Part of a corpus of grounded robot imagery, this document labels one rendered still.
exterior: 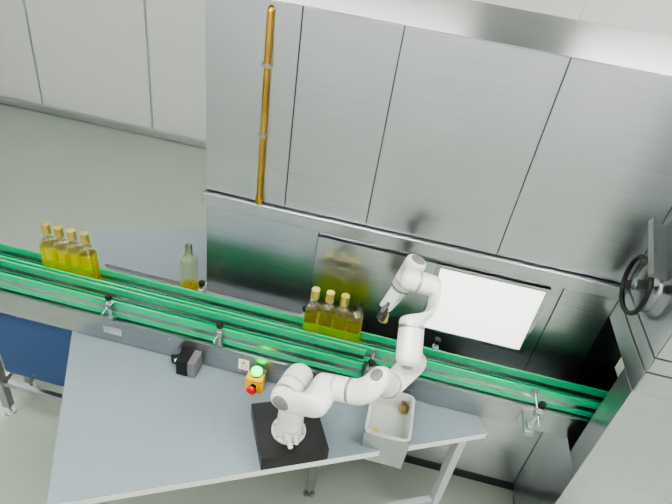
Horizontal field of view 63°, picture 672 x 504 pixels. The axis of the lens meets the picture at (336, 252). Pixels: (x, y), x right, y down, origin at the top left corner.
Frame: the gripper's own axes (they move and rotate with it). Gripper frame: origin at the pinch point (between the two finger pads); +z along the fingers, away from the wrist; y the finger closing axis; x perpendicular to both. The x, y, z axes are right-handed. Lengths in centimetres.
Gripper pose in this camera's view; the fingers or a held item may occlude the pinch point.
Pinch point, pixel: (384, 313)
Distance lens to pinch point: 209.8
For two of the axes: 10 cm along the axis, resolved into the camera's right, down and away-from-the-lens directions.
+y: -5.2, 3.7, -7.7
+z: -3.5, 7.2, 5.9
